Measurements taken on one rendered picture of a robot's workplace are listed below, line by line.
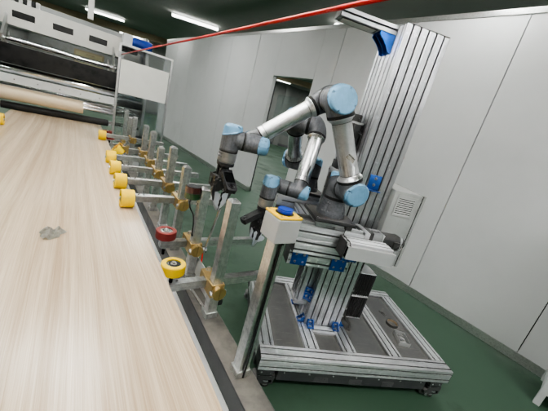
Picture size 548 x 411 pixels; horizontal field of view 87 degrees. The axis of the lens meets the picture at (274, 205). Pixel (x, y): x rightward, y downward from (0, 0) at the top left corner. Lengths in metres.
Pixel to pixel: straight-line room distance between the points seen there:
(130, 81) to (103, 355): 3.11
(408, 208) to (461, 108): 1.84
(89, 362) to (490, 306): 3.19
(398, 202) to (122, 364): 1.52
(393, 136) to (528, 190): 1.76
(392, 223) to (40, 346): 1.62
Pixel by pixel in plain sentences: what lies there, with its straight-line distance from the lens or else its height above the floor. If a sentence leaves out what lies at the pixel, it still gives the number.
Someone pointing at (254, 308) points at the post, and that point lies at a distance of 0.83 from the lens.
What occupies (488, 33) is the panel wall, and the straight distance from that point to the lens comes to 3.68.
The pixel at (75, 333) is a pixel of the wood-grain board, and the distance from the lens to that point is 0.79.
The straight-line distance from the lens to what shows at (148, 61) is 3.61.
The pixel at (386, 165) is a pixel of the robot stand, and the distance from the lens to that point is 1.75.
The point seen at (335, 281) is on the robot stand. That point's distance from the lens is 1.92.
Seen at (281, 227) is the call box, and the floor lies 1.20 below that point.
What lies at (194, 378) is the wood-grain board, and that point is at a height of 0.90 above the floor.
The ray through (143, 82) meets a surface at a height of 1.43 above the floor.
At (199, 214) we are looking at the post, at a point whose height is 1.00.
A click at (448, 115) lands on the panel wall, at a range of 3.52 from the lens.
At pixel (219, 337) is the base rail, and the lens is 1.08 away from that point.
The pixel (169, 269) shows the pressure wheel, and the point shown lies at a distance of 0.99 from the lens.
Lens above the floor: 1.43
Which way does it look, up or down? 16 degrees down
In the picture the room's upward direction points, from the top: 15 degrees clockwise
